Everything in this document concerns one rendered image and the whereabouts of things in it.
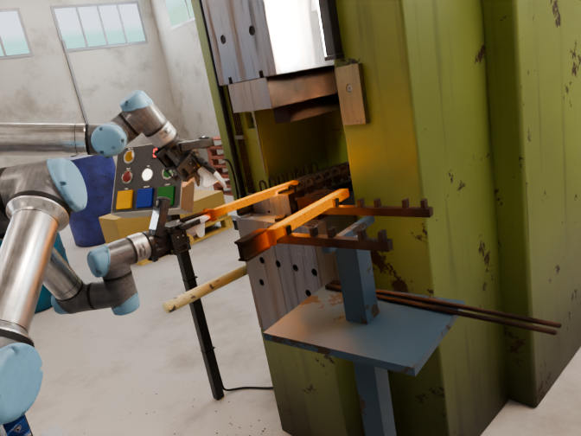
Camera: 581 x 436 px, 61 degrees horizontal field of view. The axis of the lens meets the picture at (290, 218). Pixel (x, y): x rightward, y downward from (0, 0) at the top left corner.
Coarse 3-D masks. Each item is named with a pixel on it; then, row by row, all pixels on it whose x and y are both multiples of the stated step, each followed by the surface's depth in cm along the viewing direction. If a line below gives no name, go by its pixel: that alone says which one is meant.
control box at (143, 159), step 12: (144, 144) 197; (120, 156) 201; (144, 156) 196; (120, 168) 200; (132, 168) 197; (144, 168) 195; (156, 168) 192; (120, 180) 199; (132, 180) 196; (144, 180) 193; (156, 180) 191; (168, 180) 189; (180, 180) 186; (156, 192) 190; (180, 192) 185; (192, 192) 191; (132, 204) 193; (180, 204) 184; (192, 204) 191; (120, 216) 201; (132, 216) 200; (144, 216) 199
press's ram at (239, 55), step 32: (224, 0) 152; (256, 0) 143; (288, 0) 147; (224, 32) 157; (256, 32) 147; (288, 32) 148; (320, 32) 157; (224, 64) 162; (256, 64) 151; (288, 64) 149; (320, 64) 158
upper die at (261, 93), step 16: (256, 80) 154; (272, 80) 152; (288, 80) 156; (304, 80) 161; (320, 80) 166; (240, 96) 161; (256, 96) 156; (272, 96) 152; (288, 96) 157; (304, 96) 161; (320, 96) 166
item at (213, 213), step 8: (280, 184) 169; (288, 184) 168; (264, 192) 161; (272, 192) 164; (240, 200) 156; (248, 200) 157; (256, 200) 159; (208, 208) 149; (216, 208) 150; (224, 208) 151; (232, 208) 153; (192, 216) 144; (216, 216) 149
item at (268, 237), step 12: (336, 192) 133; (348, 192) 135; (312, 204) 125; (324, 204) 125; (300, 216) 117; (312, 216) 121; (276, 228) 110; (240, 240) 103; (252, 240) 105; (264, 240) 108; (276, 240) 109; (240, 252) 103; (252, 252) 105
